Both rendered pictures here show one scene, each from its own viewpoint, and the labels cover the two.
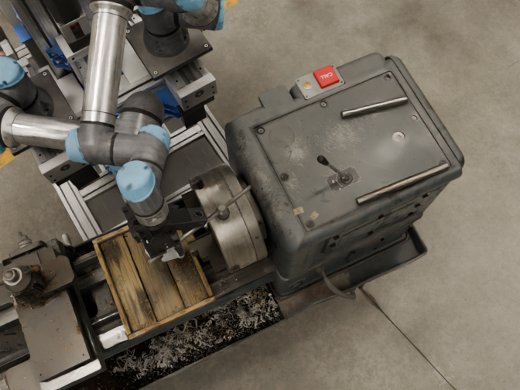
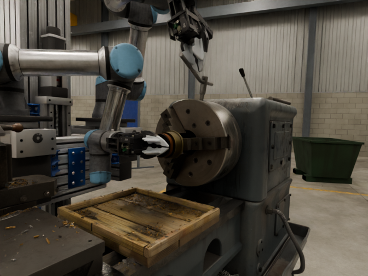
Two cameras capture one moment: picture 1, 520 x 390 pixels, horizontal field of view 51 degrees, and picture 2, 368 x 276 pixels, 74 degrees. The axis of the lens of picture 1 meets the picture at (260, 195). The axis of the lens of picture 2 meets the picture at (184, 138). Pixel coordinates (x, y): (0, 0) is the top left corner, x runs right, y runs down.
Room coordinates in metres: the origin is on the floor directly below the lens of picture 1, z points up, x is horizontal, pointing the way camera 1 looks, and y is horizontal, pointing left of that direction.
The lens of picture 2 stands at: (-0.27, 0.60, 1.16)
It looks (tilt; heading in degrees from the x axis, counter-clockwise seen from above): 4 degrees down; 330
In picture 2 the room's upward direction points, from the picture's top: 2 degrees clockwise
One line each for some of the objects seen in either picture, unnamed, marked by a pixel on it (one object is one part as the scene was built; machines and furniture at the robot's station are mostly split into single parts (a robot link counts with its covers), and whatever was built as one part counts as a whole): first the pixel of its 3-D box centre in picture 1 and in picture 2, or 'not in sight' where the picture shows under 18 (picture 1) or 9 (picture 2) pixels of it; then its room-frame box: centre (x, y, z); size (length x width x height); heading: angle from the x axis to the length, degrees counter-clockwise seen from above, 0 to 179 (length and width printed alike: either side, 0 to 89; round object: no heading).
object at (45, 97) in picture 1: (23, 101); (5, 101); (0.86, 0.72, 1.21); 0.15 x 0.15 x 0.10
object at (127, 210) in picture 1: (141, 220); (127, 143); (0.51, 0.36, 1.08); 0.12 x 0.09 x 0.08; 24
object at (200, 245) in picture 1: (213, 255); (204, 143); (0.40, 0.14, 1.09); 0.12 x 0.11 x 0.05; 24
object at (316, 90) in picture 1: (319, 85); not in sight; (0.89, -0.19, 1.23); 0.13 x 0.08 x 0.05; 114
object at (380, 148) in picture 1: (336, 166); (234, 141); (0.69, -0.25, 1.06); 0.59 x 0.48 x 0.39; 114
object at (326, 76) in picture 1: (326, 77); not in sight; (0.90, -0.20, 1.26); 0.06 x 0.06 x 0.02; 24
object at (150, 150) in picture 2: not in sight; (152, 151); (0.42, 0.32, 1.06); 0.09 x 0.06 x 0.03; 24
